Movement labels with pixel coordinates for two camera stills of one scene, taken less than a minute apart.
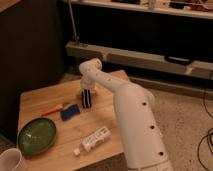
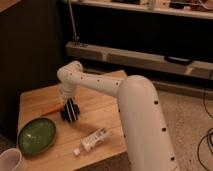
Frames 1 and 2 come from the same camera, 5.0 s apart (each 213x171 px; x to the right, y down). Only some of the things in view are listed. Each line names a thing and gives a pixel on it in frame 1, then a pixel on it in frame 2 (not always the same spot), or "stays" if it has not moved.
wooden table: [87, 135] stays
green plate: [36, 135] stays
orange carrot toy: [58, 107] stays
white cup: [9, 159] stays
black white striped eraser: [86, 98] to [70, 111]
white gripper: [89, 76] to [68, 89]
